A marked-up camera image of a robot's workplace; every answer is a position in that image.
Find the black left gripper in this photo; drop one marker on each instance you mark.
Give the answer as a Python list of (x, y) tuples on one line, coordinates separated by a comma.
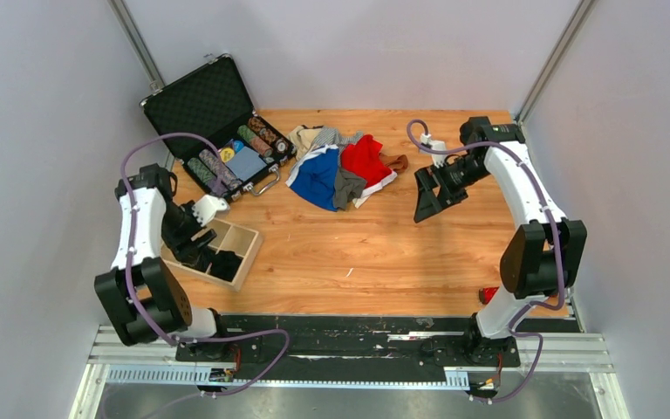
[(183, 247)]

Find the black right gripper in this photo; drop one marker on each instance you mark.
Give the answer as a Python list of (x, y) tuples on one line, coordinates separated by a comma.
[(427, 202)]

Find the red underwear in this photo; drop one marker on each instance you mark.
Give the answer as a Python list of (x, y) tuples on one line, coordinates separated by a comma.
[(362, 159)]

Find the black pinstriped underwear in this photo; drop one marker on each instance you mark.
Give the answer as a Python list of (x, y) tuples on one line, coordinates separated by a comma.
[(202, 261)]

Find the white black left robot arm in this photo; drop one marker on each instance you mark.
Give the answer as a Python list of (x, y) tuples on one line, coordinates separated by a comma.
[(142, 298)]

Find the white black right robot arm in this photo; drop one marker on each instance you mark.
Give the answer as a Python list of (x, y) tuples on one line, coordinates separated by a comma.
[(542, 258)]

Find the brown underwear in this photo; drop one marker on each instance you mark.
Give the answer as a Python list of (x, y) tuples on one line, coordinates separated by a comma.
[(397, 163)]

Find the rolled black underwear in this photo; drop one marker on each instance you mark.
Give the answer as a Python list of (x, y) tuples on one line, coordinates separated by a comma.
[(225, 265)]

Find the grey-green underwear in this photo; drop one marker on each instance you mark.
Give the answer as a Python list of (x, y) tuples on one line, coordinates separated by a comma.
[(347, 187)]

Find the grey striped underwear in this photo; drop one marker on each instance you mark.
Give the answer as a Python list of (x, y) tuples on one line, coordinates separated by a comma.
[(331, 136)]

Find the blue underwear white waistband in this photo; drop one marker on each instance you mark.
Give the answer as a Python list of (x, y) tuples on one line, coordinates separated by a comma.
[(313, 177)]

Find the beige underwear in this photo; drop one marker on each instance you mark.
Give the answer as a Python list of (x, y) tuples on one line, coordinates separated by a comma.
[(302, 138)]

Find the wooden compartment tray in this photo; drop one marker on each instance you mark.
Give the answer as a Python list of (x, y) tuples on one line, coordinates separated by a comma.
[(243, 241)]

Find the red glitter lint roller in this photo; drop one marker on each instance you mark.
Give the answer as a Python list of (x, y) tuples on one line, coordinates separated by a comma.
[(486, 294)]

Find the black aluminium poker chip case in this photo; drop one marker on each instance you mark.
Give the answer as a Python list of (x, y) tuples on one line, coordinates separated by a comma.
[(233, 148)]

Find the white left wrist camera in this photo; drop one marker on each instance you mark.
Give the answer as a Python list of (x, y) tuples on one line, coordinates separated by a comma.
[(206, 209)]

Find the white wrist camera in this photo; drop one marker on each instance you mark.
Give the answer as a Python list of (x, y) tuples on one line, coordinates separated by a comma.
[(206, 209), (436, 149)]

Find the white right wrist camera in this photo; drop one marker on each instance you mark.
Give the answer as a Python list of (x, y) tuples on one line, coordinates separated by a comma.
[(436, 149)]

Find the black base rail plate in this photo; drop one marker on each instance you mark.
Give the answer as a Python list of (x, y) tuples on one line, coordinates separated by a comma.
[(349, 348)]

